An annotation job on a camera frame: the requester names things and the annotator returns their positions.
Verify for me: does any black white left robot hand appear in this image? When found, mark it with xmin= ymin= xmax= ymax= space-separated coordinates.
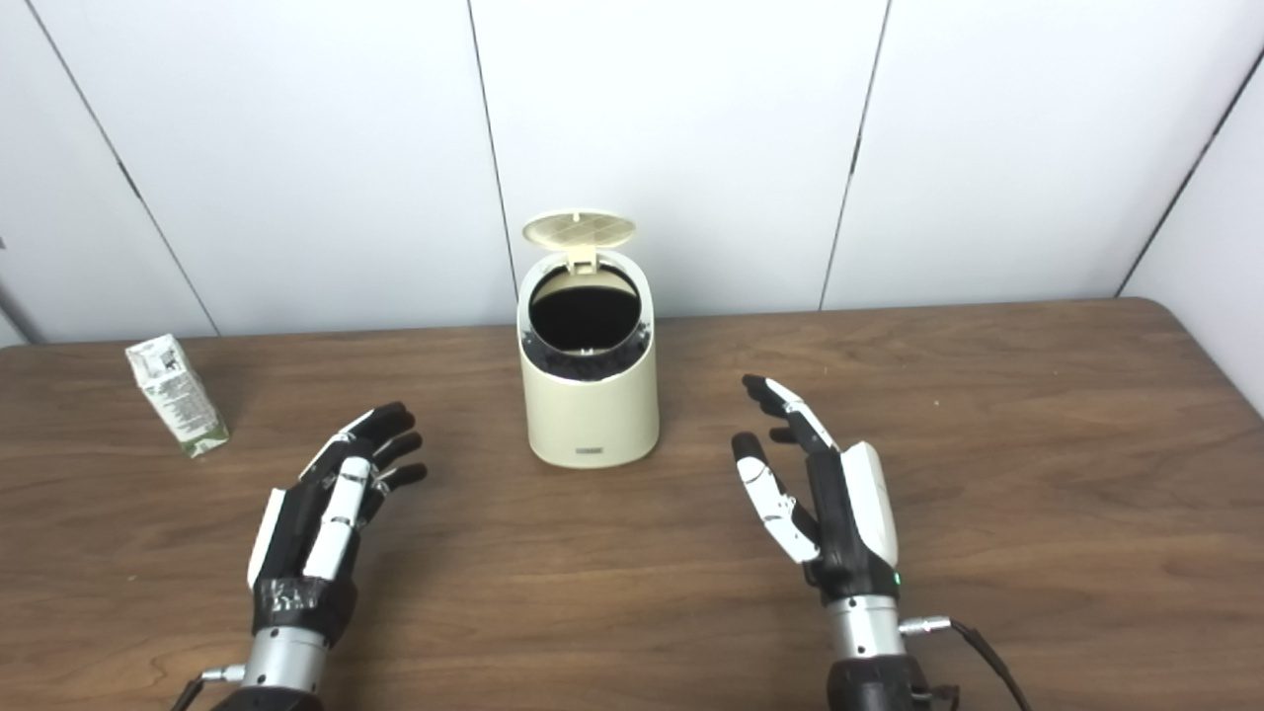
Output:
xmin=247 ymin=402 xmax=429 ymax=649

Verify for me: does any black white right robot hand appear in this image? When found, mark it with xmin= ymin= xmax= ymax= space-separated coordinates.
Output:
xmin=731 ymin=374 xmax=902 ymax=605

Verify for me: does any white green milk carton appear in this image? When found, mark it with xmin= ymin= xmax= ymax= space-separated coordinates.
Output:
xmin=124 ymin=334 xmax=230 ymax=458

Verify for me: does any cream round bin lid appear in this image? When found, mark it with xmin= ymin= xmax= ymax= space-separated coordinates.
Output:
xmin=522 ymin=209 xmax=638 ymax=275

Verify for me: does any cream-colored desktop trash bin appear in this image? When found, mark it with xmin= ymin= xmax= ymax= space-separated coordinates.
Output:
xmin=516 ymin=249 xmax=661 ymax=469

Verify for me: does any black bin liner bag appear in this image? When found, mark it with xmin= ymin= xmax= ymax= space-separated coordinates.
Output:
xmin=522 ymin=326 xmax=655 ymax=383

